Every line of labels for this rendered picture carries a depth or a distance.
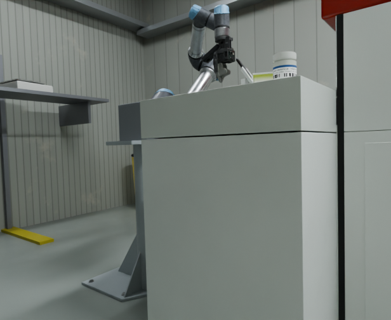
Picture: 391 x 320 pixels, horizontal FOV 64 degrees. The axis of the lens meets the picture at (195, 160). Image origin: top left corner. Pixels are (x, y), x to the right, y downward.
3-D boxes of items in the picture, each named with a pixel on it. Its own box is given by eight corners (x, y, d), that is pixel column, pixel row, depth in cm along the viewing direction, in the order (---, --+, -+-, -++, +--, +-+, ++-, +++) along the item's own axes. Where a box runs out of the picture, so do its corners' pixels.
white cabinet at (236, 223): (369, 293, 163) (369, 134, 159) (304, 427, 87) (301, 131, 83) (256, 266, 203) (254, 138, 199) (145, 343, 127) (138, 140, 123)
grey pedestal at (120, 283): (81, 284, 182) (74, 143, 178) (138, 261, 217) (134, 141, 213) (142, 311, 151) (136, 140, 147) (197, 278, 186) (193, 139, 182)
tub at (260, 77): (273, 94, 115) (273, 75, 115) (275, 91, 108) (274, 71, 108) (252, 95, 117) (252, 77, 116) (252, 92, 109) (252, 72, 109)
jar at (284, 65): (300, 85, 98) (299, 54, 98) (291, 82, 93) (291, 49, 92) (278, 88, 103) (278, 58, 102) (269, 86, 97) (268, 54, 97)
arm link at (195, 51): (190, 53, 211) (197, -3, 164) (205, 60, 210) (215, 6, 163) (182, 66, 207) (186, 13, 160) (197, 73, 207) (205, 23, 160)
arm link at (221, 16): (229, 10, 159) (229, 2, 150) (230, 32, 159) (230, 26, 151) (213, 11, 159) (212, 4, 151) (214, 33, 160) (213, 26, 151)
